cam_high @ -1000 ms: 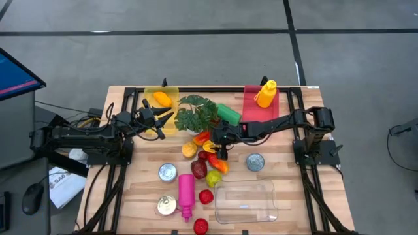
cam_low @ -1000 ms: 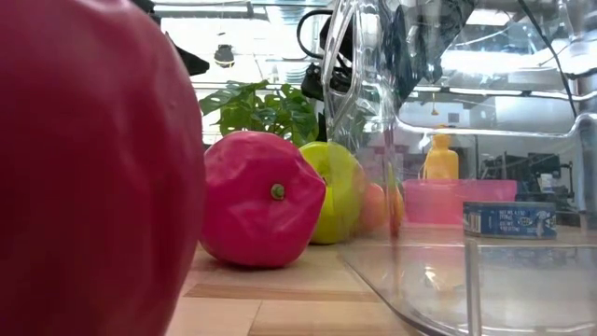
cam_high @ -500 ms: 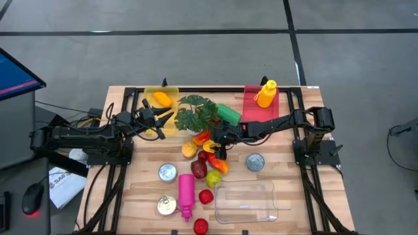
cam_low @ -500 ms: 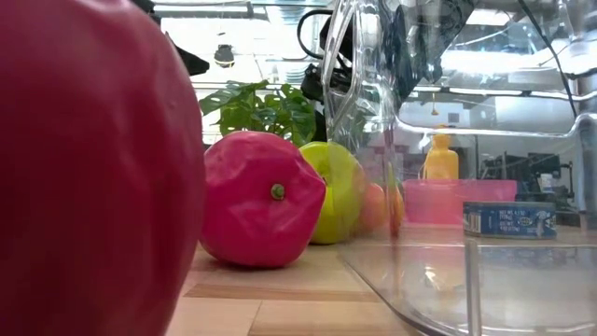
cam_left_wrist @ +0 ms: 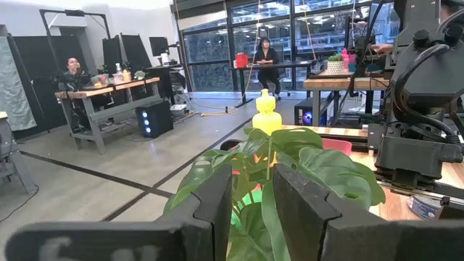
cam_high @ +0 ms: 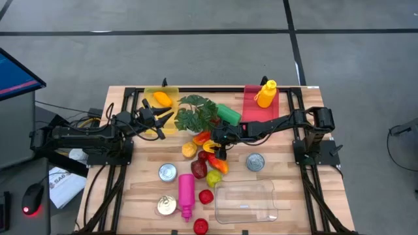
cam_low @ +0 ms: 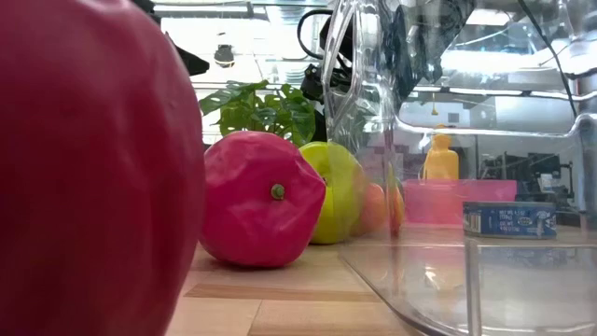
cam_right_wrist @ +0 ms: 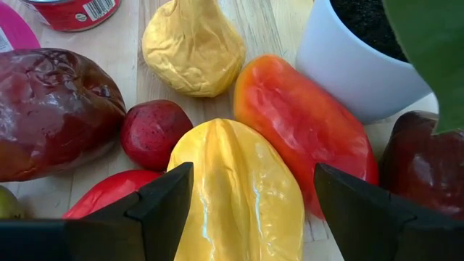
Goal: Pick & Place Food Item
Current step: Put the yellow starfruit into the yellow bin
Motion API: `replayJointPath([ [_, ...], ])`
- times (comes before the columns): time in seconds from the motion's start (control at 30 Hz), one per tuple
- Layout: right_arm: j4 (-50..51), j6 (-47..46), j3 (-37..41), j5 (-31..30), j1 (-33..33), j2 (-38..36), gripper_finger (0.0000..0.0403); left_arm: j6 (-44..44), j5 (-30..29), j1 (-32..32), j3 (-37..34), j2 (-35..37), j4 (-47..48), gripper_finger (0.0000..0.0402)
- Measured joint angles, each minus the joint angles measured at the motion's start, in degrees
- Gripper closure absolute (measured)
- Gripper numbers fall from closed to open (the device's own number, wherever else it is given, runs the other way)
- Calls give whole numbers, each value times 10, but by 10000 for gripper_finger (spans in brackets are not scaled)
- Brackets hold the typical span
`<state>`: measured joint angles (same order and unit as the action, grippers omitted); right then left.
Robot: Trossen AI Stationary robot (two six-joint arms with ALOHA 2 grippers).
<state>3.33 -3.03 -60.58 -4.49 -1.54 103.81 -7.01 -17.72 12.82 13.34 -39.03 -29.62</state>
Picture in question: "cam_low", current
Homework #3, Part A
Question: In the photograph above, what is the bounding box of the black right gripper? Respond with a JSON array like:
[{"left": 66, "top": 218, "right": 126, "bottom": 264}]
[{"left": 300, "top": 16, "right": 355, "bottom": 144}]

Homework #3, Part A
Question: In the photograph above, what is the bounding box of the yellow plastic squeeze bottle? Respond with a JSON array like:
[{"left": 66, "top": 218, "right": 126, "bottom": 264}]
[{"left": 422, "top": 123, "right": 461, "bottom": 182}]

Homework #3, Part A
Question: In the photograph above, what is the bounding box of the tin can with blue label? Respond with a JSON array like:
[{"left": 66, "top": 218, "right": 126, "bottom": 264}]
[{"left": 462, "top": 200, "right": 558, "bottom": 241}]

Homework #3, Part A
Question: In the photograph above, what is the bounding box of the clear plastic bin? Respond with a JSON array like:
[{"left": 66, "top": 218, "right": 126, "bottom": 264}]
[{"left": 321, "top": 0, "right": 597, "bottom": 336}]

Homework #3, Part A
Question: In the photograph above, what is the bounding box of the black ceiling dome fixture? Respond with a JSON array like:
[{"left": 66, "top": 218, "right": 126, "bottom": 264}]
[{"left": 213, "top": 44, "right": 236, "bottom": 70}]

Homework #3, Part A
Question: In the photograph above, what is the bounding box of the artificial green monstera plant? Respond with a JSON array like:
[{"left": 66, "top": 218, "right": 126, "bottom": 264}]
[{"left": 198, "top": 78, "right": 323, "bottom": 148}]

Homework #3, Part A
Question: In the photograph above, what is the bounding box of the green toy apple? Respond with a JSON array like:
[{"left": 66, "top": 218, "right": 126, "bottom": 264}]
[{"left": 298, "top": 140, "right": 368, "bottom": 246}]

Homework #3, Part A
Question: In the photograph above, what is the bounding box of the red bell pepper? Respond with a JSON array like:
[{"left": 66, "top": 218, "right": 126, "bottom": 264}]
[{"left": 199, "top": 130, "right": 327, "bottom": 270}]

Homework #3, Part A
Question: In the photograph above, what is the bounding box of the red toy tomato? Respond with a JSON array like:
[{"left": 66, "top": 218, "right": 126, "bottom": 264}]
[{"left": 0, "top": 0, "right": 207, "bottom": 336}]

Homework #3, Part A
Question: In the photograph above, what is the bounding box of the translucent red plastic bin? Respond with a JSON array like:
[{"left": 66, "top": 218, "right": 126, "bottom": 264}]
[{"left": 403, "top": 178, "right": 518, "bottom": 228}]

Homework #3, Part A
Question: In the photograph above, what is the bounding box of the background robot workstation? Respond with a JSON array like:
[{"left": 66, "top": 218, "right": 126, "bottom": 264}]
[{"left": 479, "top": 151, "right": 575, "bottom": 220}]

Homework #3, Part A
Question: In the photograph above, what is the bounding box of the silver ventilation duct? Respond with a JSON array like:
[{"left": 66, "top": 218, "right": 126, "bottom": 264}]
[{"left": 268, "top": 4, "right": 323, "bottom": 85}]

